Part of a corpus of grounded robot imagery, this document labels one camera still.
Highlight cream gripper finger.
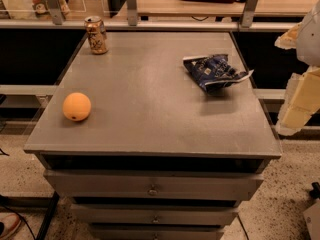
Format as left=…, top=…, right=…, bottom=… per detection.
left=275, top=104, right=311, bottom=136
left=274, top=23, right=301, bottom=50

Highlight blue chip bag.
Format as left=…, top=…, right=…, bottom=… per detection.
left=183, top=54, right=253, bottom=94

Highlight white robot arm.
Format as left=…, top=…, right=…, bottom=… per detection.
left=275, top=1, right=320, bottom=136

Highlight grey drawer cabinet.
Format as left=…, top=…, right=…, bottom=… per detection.
left=25, top=32, right=281, bottom=240

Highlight gold soda can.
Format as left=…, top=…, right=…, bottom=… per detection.
left=84, top=16, right=108, bottom=55

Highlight orange fruit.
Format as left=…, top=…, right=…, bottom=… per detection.
left=62, top=92, right=91, bottom=121

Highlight white and red shoe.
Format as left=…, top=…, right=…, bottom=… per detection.
left=0, top=213, right=21, bottom=240

